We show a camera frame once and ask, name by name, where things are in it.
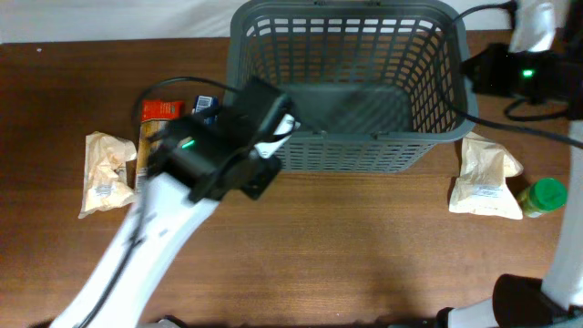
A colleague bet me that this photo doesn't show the blue tissue box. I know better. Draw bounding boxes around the blue tissue box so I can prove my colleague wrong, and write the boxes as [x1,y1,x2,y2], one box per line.
[191,96,220,126]

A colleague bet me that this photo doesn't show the orange pasta package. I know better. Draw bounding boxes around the orange pasta package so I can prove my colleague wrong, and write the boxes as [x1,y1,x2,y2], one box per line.
[135,99,185,194]

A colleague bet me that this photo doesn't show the grey plastic basket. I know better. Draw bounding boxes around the grey plastic basket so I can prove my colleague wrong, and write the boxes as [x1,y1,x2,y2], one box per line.
[227,0,478,173]

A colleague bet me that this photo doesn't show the beige food bag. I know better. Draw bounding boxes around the beige food bag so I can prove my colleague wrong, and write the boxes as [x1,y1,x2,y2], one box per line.
[78,131,137,219]
[448,132,524,220]

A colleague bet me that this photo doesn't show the green lidded spice jar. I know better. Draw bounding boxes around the green lidded spice jar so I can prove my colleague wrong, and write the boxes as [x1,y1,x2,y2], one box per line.
[517,178,568,218]

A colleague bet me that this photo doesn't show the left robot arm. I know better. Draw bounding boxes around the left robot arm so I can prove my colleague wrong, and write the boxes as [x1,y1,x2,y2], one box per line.
[50,77,300,327]

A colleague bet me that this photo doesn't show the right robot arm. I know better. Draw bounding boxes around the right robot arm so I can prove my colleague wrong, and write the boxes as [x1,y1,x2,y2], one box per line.
[435,1,582,328]

